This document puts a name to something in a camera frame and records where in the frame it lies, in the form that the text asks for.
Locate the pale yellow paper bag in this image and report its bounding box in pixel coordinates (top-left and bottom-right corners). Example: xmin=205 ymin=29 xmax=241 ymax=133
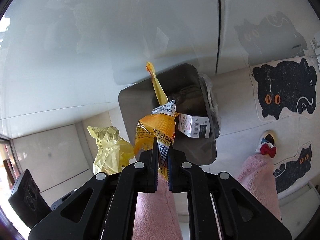
xmin=87 ymin=126 xmax=135 ymax=175

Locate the orange yellow snack wrapper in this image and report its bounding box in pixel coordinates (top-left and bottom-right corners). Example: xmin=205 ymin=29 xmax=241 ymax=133
xmin=134 ymin=62 xmax=178 ymax=180

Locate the grey square trash bin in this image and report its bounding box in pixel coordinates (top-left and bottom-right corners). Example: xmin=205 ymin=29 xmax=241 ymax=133
xmin=118 ymin=62 xmax=220 ymax=165

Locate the right pink fleece leg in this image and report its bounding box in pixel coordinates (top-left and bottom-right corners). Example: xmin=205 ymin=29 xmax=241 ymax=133
xmin=236 ymin=154 xmax=281 ymax=222

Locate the small black cat mat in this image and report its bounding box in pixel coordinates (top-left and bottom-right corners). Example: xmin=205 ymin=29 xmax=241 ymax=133
xmin=273 ymin=143 xmax=312 ymax=194

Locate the white medicine box in bin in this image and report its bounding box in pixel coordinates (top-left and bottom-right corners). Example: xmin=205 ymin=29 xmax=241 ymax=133
xmin=178 ymin=114 xmax=210 ymax=139

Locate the large black cat mat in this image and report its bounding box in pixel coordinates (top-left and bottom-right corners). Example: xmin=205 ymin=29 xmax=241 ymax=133
xmin=251 ymin=57 xmax=317 ymax=121

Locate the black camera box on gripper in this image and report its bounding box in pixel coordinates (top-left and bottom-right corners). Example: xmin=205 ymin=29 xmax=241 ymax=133
xmin=8 ymin=169 xmax=51 ymax=229

